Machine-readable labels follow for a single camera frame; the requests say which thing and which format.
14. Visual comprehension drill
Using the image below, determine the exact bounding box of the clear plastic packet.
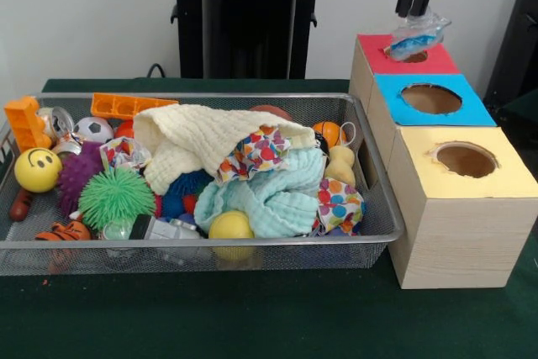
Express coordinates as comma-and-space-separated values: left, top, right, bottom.
386, 13, 453, 61

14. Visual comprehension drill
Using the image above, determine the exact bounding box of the cream ribbed cloth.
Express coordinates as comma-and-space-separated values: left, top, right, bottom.
132, 103, 316, 196

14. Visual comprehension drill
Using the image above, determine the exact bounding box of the blue spiky toy with face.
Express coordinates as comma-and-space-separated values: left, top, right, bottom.
161, 168, 214, 218

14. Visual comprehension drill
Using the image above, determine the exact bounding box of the wooden box with three holes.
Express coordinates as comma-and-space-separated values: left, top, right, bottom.
347, 33, 538, 291

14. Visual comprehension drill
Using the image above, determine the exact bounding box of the shallow clear mesh bin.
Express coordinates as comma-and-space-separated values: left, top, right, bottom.
0, 92, 405, 277

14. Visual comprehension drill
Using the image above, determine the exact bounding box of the black upright panel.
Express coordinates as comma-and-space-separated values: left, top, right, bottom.
483, 0, 538, 103

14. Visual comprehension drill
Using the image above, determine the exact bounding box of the small orange basketball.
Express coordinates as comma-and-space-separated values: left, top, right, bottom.
311, 121, 348, 148

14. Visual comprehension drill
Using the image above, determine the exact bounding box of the mint ribbed cloth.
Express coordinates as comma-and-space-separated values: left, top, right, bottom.
193, 147, 327, 239

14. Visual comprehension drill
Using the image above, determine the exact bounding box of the plain yellow ball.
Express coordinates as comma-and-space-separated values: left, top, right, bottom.
208, 209, 256, 260

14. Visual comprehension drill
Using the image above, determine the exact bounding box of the long orange block with holes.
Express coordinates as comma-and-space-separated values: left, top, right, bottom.
90, 92, 180, 120

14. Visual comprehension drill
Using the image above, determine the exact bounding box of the large green spiky ball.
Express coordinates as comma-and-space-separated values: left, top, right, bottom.
78, 166, 157, 232

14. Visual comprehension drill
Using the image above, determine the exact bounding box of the purple spiky ball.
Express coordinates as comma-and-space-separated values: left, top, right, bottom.
56, 140, 106, 215

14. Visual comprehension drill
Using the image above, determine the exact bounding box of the orange plastic toy piece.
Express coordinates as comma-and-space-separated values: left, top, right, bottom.
3, 96, 54, 153

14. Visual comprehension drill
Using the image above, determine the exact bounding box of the yellow smiley ball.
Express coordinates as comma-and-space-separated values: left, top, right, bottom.
13, 147, 63, 193

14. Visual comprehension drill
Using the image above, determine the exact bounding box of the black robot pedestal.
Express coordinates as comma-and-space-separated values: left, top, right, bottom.
161, 0, 340, 81

